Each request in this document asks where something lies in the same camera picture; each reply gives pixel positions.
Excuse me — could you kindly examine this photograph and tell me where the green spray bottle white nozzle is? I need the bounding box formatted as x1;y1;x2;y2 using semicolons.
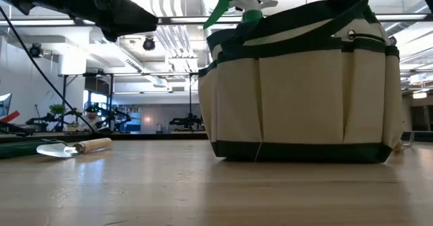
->
202;0;279;34

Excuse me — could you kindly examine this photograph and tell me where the beige green gardening bag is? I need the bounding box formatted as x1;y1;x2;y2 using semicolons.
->
198;0;405;164

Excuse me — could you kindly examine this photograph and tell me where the metal trowel wooden handle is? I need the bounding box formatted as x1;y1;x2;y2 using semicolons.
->
36;137;113;158

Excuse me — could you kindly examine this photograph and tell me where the black overhead beam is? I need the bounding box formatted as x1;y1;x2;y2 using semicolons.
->
0;14;433;26

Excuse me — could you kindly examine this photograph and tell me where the person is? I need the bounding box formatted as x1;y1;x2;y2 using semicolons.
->
83;104;99;131

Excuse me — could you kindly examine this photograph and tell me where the blue background rack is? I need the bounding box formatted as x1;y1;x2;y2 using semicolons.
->
116;104;142;134

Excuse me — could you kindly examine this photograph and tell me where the small background green plant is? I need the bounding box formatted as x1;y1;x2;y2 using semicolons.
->
49;103;67;117

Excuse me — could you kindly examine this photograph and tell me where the background monitor screen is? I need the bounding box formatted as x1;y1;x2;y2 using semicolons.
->
0;93;13;118

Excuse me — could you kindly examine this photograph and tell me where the red background object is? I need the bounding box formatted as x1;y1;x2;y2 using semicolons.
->
0;110;20;124

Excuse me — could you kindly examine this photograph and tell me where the black background stand frame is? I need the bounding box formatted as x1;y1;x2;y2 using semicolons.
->
59;70;200;134

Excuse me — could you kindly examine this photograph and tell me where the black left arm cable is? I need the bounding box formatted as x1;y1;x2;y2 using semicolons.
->
0;5;97;134

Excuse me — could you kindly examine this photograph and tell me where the black aluminium table frame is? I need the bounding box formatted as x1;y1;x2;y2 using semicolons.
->
0;131;433;150

